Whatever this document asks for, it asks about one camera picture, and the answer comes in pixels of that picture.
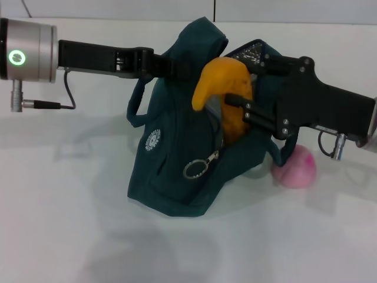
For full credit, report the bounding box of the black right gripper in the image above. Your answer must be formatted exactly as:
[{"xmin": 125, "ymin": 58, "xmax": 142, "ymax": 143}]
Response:
[{"xmin": 224, "ymin": 54, "xmax": 377, "ymax": 140}]

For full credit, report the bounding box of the left arm cable with plug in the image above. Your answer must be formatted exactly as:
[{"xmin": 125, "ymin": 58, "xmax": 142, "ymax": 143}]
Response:
[{"xmin": 10, "ymin": 70, "xmax": 77, "ymax": 113}]

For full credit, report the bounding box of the dark teal fabric lunch bag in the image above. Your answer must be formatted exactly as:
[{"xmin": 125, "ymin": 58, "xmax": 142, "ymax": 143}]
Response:
[{"xmin": 126, "ymin": 17, "xmax": 299, "ymax": 218}]

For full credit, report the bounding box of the pink peach toy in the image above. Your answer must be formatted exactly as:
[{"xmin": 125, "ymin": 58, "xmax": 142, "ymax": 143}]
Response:
[{"xmin": 270, "ymin": 144, "xmax": 319, "ymax": 190}]

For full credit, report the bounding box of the yellow banana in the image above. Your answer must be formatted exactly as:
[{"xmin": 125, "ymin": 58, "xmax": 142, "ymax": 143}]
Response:
[{"xmin": 191, "ymin": 57, "xmax": 256, "ymax": 146}]

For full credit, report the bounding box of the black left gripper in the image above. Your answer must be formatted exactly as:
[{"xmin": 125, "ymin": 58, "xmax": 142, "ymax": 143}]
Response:
[{"xmin": 57, "ymin": 39, "xmax": 190, "ymax": 80}]

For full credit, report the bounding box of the metal zipper pull ring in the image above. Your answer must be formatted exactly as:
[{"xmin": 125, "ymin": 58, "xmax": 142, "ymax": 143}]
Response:
[{"xmin": 182, "ymin": 150, "xmax": 221, "ymax": 180}]

